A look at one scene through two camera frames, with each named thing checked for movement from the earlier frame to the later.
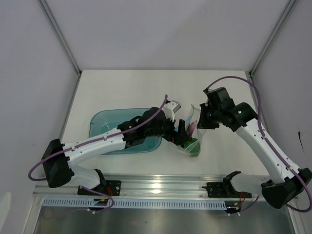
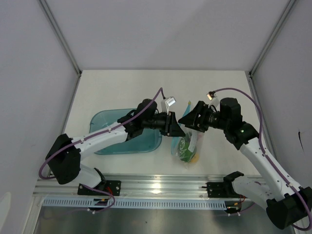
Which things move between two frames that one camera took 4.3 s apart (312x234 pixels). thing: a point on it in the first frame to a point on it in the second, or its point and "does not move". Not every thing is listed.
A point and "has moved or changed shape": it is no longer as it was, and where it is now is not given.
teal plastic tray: x=103 y=120 does not move
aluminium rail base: x=149 y=186 does not move
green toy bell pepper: x=192 y=146 to x=185 y=154
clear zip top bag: x=192 y=147 has moved or changed shape
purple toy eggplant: x=192 y=127 to x=200 y=138
